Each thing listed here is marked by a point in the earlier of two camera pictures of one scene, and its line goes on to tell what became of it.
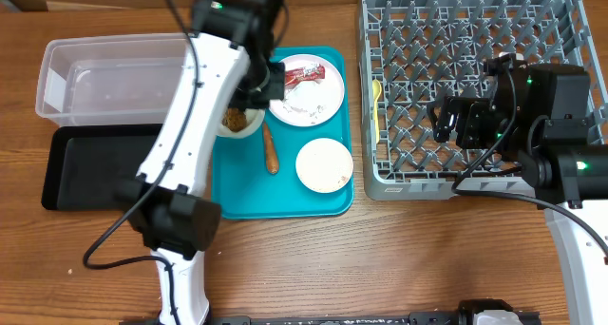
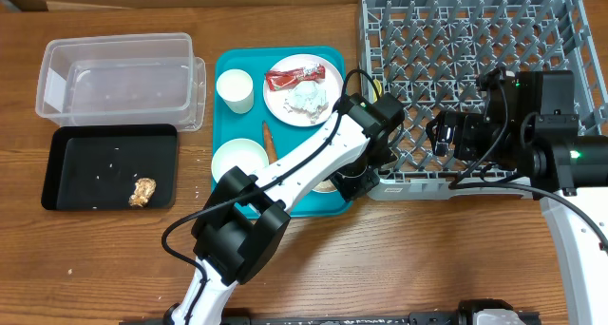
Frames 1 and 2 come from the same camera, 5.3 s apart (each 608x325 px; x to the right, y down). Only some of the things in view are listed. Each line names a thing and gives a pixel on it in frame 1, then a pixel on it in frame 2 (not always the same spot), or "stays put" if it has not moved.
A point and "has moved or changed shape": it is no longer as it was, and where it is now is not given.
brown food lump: (235, 119) has moved or changed shape
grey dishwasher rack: (418, 41) stays put
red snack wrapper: (308, 73) stays put
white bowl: (255, 119) to (241, 153)
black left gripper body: (258, 84) to (355, 179)
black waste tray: (85, 162) stays put
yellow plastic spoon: (376, 92) stays put
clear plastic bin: (110, 81) stays put
